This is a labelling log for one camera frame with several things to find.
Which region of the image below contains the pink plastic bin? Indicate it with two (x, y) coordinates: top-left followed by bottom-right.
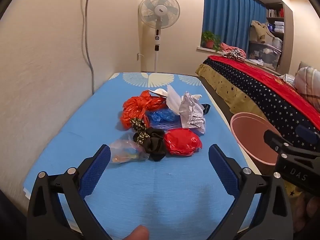
(230, 112), (285, 178)

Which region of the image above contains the white tissue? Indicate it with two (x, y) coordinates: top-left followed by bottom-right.
(147, 88), (168, 98)

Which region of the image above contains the stack of white boxes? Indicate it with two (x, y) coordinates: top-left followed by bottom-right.
(266, 21), (284, 32)

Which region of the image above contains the row of books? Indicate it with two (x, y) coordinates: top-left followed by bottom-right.
(267, 8), (284, 18)

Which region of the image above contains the person's left hand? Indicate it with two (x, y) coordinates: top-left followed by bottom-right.
(119, 225), (150, 240)

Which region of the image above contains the plaid pillow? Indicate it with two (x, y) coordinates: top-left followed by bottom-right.
(292, 66), (320, 105)

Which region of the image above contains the black white striped cloth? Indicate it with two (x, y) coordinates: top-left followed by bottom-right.
(222, 49), (247, 62)

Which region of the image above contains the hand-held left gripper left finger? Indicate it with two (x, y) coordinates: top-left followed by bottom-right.
(26, 144), (112, 240)

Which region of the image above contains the blue patterned table cloth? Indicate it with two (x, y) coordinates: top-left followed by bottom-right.
(24, 72), (262, 235)

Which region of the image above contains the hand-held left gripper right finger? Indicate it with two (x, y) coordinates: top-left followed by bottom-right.
(208, 144), (293, 240)

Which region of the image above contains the tan jacket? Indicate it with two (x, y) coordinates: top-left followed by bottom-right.
(251, 20), (274, 43)

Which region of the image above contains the blue curtain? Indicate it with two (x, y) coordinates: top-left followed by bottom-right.
(201, 0), (268, 53)

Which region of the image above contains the printed white paper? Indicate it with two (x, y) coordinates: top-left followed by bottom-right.
(179, 92), (207, 134)

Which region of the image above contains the floral black cloth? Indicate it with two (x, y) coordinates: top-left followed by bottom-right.
(129, 117), (150, 145)

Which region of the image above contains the green potted plant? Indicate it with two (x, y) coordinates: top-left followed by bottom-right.
(201, 31), (222, 49)

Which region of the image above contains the pink cloth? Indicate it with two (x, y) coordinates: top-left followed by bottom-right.
(220, 42), (247, 53)

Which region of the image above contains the bed with starred blanket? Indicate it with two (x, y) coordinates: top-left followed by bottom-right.
(202, 59), (320, 153)

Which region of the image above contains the red floral blanket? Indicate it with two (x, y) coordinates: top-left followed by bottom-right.
(207, 55), (320, 131)

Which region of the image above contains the plain black cloth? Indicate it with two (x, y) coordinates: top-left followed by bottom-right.
(142, 127), (167, 162)

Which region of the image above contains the orange plastic bag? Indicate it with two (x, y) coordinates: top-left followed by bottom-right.
(121, 91), (167, 130)

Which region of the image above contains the white standing fan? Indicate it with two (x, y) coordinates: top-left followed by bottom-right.
(138, 0), (181, 73)

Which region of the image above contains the grey lidded storage box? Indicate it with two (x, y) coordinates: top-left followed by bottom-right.
(271, 36), (283, 51)

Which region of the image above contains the grey striped cloth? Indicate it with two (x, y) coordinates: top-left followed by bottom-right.
(278, 74), (296, 85)

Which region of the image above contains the light blue purple cloth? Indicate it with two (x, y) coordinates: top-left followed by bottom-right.
(150, 117), (182, 132)

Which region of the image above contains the white window sill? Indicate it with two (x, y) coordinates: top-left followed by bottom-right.
(196, 45), (225, 55)

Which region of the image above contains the wooden bookshelf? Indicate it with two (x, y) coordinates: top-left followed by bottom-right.
(264, 2), (286, 41)

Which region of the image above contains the person's right hand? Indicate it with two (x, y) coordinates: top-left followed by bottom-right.
(292, 192), (320, 233)

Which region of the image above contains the red plastic bag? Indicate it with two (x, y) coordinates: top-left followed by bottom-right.
(164, 128), (203, 157)

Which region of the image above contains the clear plastic storage box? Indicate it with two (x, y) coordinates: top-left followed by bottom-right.
(247, 40), (283, 70)

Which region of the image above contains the clear plastic bag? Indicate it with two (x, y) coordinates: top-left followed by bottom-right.
(109, 134), (150, 164)

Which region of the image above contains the grey wall cable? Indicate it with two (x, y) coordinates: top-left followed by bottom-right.
(81, 0), (96, 96)

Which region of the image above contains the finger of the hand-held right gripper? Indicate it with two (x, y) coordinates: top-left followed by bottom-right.
(263, 129), (300, 155)
(295, 124), (320, 153)

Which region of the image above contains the blue plastic bag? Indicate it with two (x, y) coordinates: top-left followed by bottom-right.
(149, 109), (179, 123)

